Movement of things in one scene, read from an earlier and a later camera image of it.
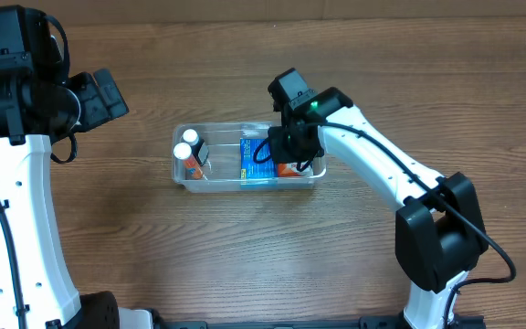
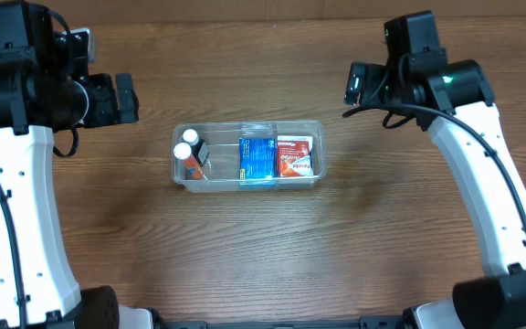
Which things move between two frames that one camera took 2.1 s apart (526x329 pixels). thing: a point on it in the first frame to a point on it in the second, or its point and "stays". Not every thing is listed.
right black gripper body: [291, 149] to [355, 83]
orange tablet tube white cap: [193, 170] stays
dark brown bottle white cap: [198, 146] stays
